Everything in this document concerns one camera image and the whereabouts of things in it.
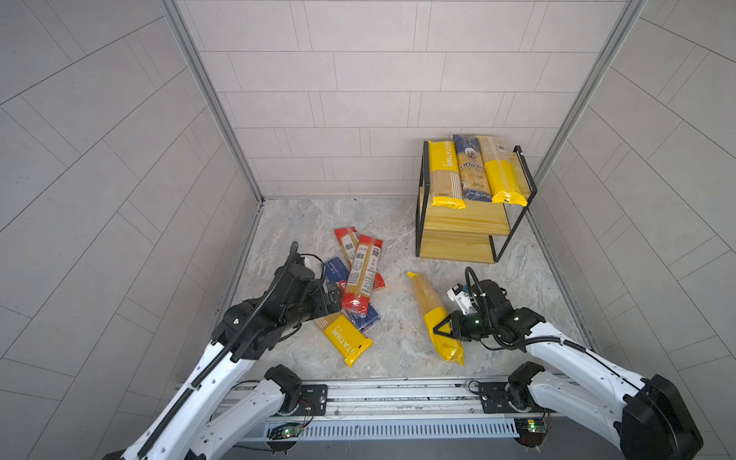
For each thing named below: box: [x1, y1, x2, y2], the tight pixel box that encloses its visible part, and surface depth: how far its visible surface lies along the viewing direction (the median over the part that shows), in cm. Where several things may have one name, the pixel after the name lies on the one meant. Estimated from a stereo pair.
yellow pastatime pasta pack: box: [313, 311, 374, 368], surface depth 81 cm
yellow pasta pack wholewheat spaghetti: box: [428, 140, 467, 210], surface depth 76 cm
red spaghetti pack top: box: [342, 233, 385, 315], surface depth 91 cm
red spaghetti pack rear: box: [333, 226, 361, 271], surface depth 101 cm
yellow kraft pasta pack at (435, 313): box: [407, 271, 466, 367], surface depth 77 cm
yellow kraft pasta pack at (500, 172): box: [478, 135, 529, 207], surface depth 77 cm
